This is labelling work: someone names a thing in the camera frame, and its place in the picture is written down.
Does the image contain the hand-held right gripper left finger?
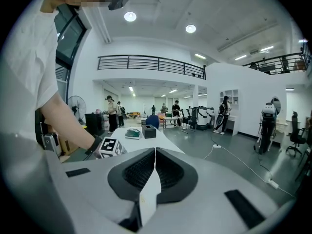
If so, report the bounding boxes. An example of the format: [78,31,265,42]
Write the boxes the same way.
[58,148,156,234]

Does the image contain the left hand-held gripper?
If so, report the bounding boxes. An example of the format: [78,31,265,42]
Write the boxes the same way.
[94,136,128,159]

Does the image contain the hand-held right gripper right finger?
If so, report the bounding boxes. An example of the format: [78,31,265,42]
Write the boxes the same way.
[141,148,297,234]

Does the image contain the person's left forearm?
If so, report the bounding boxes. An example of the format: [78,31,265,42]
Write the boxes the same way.
[40,91,98,154]

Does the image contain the black wristband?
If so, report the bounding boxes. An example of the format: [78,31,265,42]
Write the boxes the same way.
[84,134,103,156]

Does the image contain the black cabinet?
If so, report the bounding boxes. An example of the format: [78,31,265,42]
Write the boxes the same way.
[84,112,106,137]

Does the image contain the cardboard box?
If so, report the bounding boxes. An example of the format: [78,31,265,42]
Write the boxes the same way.
[58,137,79,156]

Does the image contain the black tissue box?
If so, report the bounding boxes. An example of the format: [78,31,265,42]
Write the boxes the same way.
[141,124,157,139]

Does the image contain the black standing fan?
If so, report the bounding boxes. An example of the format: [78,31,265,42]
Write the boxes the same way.
[67,95,87,126]

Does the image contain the blue chair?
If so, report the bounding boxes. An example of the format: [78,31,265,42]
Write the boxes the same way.
[145,115,161,129]

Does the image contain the silver suitcase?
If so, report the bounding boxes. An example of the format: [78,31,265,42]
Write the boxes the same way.
[41,132,61,157]

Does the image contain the white folding table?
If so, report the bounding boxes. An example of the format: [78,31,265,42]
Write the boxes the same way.
[162,117,180,129]

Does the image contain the white desk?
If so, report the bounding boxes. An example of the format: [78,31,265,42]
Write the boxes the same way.
[226,115,239,137]

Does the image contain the white and black robot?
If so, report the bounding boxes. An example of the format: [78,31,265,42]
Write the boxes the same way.
[191,105,215,132]

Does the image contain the black mezzanine railing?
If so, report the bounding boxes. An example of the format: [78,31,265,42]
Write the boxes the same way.
[242,38,312,76]
[97,55,207,81]

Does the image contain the white dresser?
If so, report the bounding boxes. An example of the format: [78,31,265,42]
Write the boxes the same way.
[274,119,289,145]

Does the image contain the white ceiling pipes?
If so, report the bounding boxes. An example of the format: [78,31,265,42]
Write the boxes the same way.
[96,7,113,43]

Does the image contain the white shelf cabinet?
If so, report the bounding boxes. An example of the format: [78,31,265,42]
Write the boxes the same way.
[220,89,239,105]

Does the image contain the black framed glass door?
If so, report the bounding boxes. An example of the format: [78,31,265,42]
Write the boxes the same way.
[54,3,88,99]

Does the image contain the black office chair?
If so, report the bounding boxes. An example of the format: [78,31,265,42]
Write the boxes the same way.
[285,111,309,158]

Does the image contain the round wall mirror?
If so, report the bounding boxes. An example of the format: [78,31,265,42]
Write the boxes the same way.
[270,97,282,114]

